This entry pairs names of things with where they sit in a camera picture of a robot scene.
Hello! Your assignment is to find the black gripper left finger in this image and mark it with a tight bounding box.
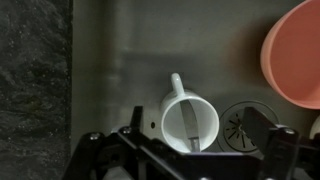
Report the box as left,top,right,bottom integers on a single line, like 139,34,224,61
130,106,143,131

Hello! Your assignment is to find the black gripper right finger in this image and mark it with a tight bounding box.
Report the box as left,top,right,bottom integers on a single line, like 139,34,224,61
242,107,278,154

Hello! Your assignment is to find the white ceramic mug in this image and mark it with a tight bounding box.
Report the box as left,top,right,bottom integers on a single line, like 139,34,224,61
160,73,219,153

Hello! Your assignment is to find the sink drain strainer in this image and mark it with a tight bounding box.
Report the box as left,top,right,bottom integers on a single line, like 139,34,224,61
218,101,279,157

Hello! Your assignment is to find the stainless steel sink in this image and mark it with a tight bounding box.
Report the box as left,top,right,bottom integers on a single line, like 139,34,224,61
71,0,319,144

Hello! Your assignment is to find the knife in mug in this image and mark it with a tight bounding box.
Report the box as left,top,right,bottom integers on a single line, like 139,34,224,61
180,100,200,152

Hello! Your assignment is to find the salmon pink bowl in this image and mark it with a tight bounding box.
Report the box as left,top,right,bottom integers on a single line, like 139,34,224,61
260,0,320,110

